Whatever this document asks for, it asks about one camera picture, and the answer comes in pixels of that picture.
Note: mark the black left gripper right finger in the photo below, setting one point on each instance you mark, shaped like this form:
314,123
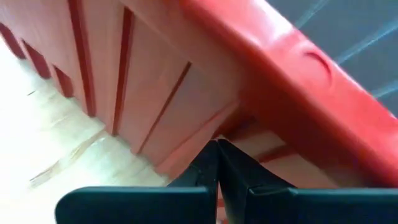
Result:
295,207

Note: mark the large red plastic bin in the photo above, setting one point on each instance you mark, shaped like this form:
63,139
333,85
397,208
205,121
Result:
186,77

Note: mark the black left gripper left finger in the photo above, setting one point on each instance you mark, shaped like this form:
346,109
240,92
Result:
140,205

